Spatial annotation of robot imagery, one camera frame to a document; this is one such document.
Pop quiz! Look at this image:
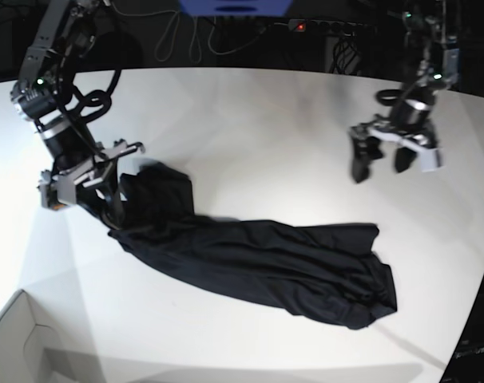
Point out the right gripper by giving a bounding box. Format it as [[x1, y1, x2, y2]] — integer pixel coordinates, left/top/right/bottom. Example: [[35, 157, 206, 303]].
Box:
[[41, 140, 145, 230]]

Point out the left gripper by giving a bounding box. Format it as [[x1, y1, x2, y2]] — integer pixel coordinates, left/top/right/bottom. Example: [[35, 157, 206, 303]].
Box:
[[349, 114, 441, 184]]

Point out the black t-shirt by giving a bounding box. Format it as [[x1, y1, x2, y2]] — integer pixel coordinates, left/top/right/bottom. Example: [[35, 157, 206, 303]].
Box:
[[109, 163, 398, 330]]

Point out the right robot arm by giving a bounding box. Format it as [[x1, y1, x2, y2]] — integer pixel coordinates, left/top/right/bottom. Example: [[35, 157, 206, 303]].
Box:
[[10, 1, 145, 230]]

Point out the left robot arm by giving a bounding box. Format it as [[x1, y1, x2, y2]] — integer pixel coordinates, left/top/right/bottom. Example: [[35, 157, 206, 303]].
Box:
[[348, 1, 462, 184]]

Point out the black power strip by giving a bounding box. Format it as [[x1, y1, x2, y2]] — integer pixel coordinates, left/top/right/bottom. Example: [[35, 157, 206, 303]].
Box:
[[286, 18, 375, 37]]

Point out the white cardboard box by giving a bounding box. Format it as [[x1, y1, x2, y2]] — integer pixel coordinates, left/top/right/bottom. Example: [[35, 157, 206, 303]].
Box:
[[0, 290, 61, 383]]

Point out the blue plastic bin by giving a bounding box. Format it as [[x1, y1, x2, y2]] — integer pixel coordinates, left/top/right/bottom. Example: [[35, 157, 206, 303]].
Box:
[[179, 0, 292, 17]]

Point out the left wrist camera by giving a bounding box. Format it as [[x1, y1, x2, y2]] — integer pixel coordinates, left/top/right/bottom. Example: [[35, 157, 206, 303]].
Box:
[[419, 148, 443, 172]]

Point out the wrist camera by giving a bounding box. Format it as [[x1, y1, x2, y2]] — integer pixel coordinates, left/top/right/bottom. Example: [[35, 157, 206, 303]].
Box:
[[38, 173, 77, 211], [419, 148, 443, 172]]

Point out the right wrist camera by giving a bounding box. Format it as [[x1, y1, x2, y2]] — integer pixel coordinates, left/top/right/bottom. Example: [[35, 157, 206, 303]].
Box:
[[38, 173, 77, 211]]

